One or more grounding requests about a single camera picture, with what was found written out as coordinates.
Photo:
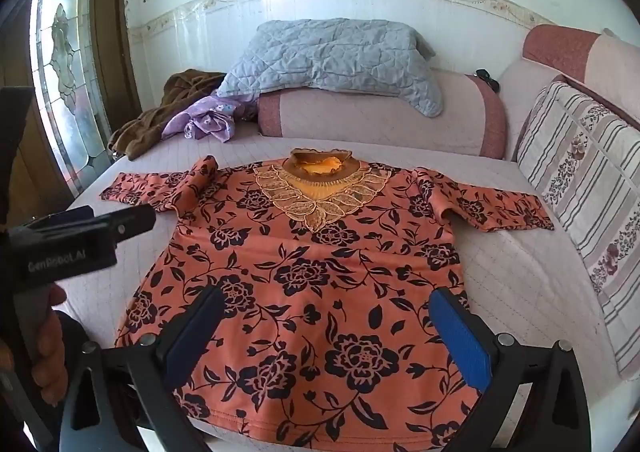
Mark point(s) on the pink sofa bolster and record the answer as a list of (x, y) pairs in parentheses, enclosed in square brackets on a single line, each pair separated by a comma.
[(375, 122)]

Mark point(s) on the grey quilted blanket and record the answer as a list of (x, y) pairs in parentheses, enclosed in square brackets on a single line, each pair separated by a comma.
[(330, 57)]

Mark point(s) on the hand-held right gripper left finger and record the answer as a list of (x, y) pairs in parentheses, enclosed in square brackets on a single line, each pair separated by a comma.
[(196, 332)]

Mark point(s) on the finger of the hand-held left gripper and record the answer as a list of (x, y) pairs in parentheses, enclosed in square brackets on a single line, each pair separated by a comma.
[(127, 224), (65, 218)]

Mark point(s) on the brown cloth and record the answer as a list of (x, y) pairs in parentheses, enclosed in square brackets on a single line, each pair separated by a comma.
[(145, 127)]

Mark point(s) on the pink quilted sofa bed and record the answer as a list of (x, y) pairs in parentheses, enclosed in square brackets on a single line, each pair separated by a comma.
[(525, 282)]

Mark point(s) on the pink sofa backrest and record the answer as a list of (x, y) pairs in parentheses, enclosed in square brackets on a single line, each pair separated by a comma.
[(555, 44)]

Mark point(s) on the orange floral shirt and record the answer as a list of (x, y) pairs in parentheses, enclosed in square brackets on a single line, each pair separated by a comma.
[(310, 292)]

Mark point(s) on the striped floral cushion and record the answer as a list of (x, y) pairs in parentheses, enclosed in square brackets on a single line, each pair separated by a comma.
[(585, 192)]

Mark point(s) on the wooden stained glass door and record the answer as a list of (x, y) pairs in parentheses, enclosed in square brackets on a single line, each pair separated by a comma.
[(65, 82)]

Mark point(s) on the black sunglasses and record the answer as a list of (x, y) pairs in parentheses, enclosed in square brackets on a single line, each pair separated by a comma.
[(487, 78)]

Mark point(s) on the purple floral cloth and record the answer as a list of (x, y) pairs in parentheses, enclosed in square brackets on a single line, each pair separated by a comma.
[(205, 124)]

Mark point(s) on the person's left hand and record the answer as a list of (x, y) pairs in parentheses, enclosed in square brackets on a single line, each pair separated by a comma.
[(52, 357)]

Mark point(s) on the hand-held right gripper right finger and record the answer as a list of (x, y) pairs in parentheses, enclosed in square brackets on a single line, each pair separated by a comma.
[(460, 337)]

